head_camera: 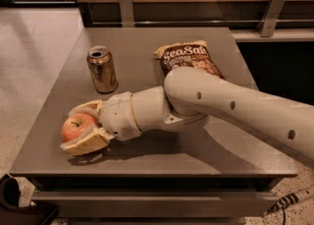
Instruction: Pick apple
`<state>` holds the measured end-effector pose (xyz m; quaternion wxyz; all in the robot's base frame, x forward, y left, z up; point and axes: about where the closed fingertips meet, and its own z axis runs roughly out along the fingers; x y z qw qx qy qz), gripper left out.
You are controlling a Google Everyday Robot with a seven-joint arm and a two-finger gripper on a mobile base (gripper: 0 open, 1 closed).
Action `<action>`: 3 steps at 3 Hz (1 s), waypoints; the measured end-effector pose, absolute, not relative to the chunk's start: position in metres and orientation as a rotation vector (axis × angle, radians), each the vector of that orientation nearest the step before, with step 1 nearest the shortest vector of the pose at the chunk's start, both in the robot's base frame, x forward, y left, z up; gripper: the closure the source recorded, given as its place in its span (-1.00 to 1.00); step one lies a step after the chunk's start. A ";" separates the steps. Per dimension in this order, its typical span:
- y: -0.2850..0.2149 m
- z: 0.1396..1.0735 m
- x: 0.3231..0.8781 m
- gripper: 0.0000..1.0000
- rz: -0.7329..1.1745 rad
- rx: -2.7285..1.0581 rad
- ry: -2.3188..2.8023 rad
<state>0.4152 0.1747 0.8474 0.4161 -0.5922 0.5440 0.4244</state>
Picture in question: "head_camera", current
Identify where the left metal bracket post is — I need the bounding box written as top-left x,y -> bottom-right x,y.
119,0 -> 134,28

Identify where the grey table drawer front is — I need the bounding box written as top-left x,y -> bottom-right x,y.
32,191 -> 278,218

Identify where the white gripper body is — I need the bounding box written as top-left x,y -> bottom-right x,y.
99,91 -> 141,141

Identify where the metal bracket post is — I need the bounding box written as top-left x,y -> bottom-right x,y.
257,0 -> 286,37
119,0 -> 134,28

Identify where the red apple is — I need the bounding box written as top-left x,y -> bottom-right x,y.
61,113 -> 98,142

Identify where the right metal bracket post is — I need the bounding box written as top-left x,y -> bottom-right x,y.
257,0 -> 286,37

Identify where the white striped cable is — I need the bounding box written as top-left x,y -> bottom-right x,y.
264,186 -> 314,216

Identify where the gold soda can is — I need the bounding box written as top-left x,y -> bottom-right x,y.
86,46 -> 119,93

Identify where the horizontal metal rail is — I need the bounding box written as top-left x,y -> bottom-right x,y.
92,20 -> 314,28

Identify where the sea salt chips bag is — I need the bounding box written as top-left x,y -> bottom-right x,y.
154,40 -> 224,79

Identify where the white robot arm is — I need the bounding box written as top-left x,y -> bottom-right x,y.
61,67 -> 314,167

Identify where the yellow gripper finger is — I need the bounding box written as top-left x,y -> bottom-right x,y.
69,100 -> 103,120
60,127 -> 113,156

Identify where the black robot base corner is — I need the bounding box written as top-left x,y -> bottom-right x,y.
0,173 -> 60,225

